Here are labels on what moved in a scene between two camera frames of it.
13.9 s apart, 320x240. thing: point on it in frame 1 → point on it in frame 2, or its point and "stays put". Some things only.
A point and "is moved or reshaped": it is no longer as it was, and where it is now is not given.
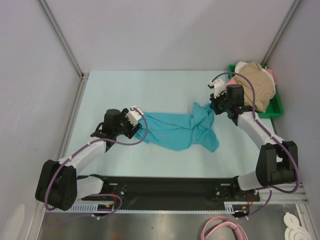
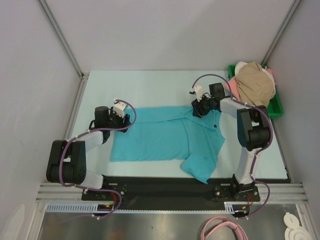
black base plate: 171,191 stays put
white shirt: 240,63 stays put
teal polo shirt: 178,132 is moved or reshaped
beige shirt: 262,83 stays put
